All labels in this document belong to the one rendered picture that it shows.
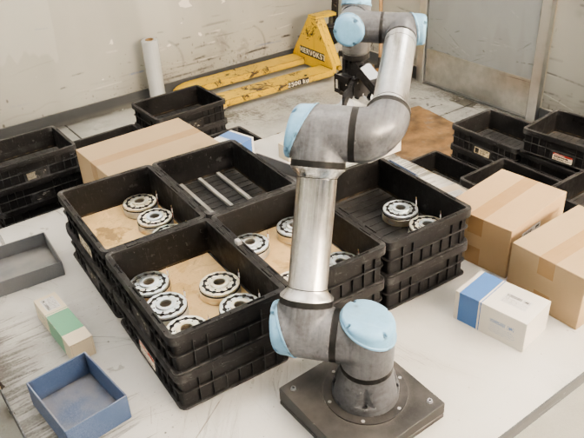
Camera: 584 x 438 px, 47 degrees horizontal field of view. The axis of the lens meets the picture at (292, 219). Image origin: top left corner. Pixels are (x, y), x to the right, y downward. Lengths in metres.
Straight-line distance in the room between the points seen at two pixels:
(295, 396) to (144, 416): 0.35
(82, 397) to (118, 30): 3.67
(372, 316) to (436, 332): 0.42
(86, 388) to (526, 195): 1.34
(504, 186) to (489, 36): 2.82
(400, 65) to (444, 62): 3.67
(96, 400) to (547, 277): 1.16
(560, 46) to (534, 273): 2.88
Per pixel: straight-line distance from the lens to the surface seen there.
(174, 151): 2.32
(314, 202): 1.39
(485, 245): 2.02
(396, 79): 1.50
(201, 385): 1.60
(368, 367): 1.44
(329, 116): 1.38
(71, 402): 1.73
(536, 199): 2.11
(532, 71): 4.75
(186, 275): 1.82
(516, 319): 1.75
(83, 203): 2.15
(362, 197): 2.11
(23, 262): 2.26
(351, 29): 1.68
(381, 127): 1.37
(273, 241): 1.91
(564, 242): 1.93
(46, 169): 3.25
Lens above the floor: 1.88
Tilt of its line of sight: 32 degrees down
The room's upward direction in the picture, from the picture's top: 3 degrees counter-clockwise
